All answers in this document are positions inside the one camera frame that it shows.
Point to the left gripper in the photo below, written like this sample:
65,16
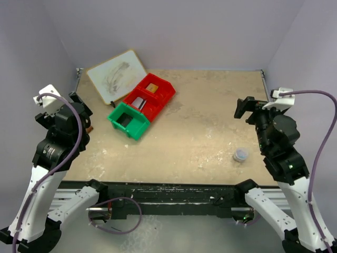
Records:
49,120

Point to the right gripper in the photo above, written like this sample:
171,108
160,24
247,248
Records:
249,104

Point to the green plastic bin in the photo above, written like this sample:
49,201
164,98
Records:
129,120

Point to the red plastic bin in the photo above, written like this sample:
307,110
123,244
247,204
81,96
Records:
164,91
151,109

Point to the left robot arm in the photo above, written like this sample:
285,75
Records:
36,228

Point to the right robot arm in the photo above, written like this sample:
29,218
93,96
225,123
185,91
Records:
277,133

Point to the white magnetic stripe cards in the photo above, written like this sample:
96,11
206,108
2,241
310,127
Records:
139,103

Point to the gold VIP card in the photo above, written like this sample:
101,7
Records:
152,88

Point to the small whiteboard on stand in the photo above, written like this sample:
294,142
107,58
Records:
117,77

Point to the small clear round container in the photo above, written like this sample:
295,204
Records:
241,155

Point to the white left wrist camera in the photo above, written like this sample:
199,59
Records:
50,104

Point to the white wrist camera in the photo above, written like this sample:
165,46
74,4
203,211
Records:
50,104
280,102

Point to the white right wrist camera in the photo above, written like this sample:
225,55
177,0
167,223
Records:
280,102

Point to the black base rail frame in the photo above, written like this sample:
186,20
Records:
167,199

